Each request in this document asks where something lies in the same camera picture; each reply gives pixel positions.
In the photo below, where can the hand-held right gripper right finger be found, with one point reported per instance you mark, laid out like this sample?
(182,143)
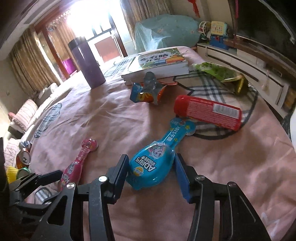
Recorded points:
(182,180)

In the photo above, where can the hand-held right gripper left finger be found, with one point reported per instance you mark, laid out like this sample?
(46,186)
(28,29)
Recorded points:
(118,176)

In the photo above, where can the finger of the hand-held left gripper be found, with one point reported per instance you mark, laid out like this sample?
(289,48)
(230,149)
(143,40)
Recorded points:
(49,176)
(25,180)

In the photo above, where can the blue bowling-pin drink bottle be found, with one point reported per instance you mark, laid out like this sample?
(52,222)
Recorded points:
(150,166)

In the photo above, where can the pink bowling-pin drink bottle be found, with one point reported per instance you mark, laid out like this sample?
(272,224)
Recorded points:
(78,160)

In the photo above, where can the pink striped sofa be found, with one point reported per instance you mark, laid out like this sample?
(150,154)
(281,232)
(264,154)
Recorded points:
(23,118)

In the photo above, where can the red cylindrical snack tube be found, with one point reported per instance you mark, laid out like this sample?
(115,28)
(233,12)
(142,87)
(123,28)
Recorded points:
(208,111)

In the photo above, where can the orange and blue wrapper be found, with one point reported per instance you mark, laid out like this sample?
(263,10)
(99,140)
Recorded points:
(148,92)

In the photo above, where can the purple storage box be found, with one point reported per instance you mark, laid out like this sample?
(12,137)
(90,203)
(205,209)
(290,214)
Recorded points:
(69,66)

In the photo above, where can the green snack bag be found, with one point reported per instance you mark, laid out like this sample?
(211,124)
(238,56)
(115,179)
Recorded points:
(217,71)

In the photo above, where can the beige patterned curtain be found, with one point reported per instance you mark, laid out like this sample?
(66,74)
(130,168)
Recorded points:
(61,44)
(32,60)
(145,11)

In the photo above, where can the purple thermos bottle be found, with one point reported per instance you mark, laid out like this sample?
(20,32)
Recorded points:
(89,62)

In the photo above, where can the illustrated children's book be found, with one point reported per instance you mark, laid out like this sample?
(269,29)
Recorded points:
(157,60)

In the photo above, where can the white television cabinet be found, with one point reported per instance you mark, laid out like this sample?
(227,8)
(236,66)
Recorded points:
(249,62)

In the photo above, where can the teal patterned dust cover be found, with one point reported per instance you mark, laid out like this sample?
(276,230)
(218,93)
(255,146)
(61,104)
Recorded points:
(166,32)

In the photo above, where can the toy cash register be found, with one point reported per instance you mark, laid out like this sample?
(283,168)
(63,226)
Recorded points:
(218,34)

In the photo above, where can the white toy fan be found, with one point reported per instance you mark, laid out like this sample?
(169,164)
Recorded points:
(204,29)

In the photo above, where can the black flat television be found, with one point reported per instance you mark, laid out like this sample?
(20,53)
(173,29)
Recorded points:
(261,18)

